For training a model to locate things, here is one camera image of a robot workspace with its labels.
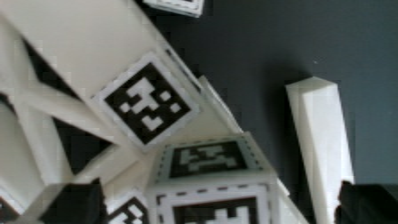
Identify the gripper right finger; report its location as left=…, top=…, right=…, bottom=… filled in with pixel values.
left=334, top=181, right=398, bottom=224

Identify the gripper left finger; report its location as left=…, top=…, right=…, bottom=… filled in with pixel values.
left=16, top=179, right=110, bottom=224

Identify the white tagged cube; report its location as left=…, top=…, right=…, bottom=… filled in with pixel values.
left=145, top=133, right=309, bottom=224
left=144, top=0, right=204, bottom=18

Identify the white chair back frame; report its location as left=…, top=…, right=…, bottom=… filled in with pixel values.
left=0, top=0, right=245, bottom=224

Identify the white part at right edge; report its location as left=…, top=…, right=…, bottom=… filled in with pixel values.
left=286, top=77, right=355, bottom=224

